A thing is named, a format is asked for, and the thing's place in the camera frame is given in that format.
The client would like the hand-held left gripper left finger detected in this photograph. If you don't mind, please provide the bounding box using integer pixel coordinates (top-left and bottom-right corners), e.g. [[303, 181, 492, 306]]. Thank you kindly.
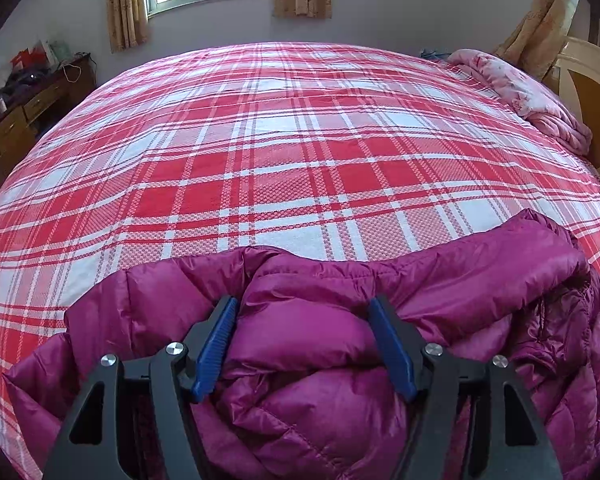
[[42, 295, 240, 480]]

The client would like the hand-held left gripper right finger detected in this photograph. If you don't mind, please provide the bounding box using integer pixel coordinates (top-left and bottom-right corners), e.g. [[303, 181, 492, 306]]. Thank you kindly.
[[367, 295, 565, 480]]

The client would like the purple puffer jacket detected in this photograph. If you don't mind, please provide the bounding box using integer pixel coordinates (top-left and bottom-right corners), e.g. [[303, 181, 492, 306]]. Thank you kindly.
[[2, 208, 600, 480]]

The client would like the bed with red plaid sheet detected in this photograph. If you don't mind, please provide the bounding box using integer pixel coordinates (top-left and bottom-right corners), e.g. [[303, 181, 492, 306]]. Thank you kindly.
[[0, 41, 600, 480]]

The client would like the pink blanket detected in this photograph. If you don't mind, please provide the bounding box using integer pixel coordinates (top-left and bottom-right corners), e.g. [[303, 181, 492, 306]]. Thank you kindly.
[[445, 48, 593, 153]]

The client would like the wooden desk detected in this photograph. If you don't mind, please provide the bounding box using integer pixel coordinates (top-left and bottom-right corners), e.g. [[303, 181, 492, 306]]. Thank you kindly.
[[0, 52, 98, 201]]

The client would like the wooden headboard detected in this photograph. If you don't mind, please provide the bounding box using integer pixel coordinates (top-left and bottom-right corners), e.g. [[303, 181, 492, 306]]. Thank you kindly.
[[542, 35, 600, 171]]

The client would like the dark purple cloth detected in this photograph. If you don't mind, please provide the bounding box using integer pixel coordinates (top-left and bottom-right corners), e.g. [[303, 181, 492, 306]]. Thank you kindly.
[[0, 67, 47, 97]]

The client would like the white paper bag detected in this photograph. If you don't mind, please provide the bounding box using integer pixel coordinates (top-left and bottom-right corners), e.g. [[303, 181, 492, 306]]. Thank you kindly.
[[40, 39, 61, 67]]

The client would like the red gift bag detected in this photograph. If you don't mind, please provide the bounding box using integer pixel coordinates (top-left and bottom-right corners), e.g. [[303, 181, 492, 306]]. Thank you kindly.
[[10, 47, 48, 74]]

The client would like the long beige curtain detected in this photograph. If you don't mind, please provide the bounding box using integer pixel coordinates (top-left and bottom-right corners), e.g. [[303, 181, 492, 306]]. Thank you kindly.
[[495, 0, 581, 81]]

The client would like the white cable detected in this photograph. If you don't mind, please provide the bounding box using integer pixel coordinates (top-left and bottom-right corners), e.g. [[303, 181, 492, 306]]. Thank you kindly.
[[61, 52, 92, 84]]

